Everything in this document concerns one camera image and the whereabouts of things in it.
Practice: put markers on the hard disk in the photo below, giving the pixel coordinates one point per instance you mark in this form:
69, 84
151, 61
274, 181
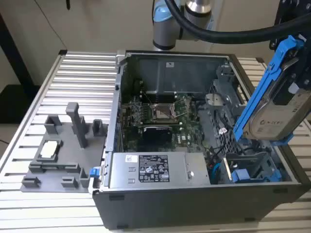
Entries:
267, 121

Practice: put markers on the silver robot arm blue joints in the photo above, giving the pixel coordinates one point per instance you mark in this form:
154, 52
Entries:
165, 29

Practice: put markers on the disk bay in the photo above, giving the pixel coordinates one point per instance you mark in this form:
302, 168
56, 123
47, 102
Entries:
262, 165

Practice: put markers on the empty blue disk carrier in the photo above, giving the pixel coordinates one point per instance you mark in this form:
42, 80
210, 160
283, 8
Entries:
240, 175

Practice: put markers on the green motherboard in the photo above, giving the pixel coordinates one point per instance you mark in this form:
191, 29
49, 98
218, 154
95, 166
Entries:
189, 136

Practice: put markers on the CPU socket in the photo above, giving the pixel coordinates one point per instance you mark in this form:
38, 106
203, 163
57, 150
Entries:
160, 114

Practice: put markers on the black graphics card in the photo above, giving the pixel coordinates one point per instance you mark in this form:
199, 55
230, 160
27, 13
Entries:
156, 137

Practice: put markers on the black open PC case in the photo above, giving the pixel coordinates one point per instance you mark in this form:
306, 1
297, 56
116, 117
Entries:
170, 208

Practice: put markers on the silver power supply unit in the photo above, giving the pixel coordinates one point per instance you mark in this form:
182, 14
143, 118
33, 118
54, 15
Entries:
121, 170

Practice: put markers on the blue case latch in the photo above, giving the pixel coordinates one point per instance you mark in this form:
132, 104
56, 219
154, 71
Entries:
94, 171

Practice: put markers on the grey parts rack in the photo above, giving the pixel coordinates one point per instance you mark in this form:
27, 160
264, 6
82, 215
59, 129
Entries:
68, 157

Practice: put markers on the silver CPU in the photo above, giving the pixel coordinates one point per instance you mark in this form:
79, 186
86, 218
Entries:
49, 148

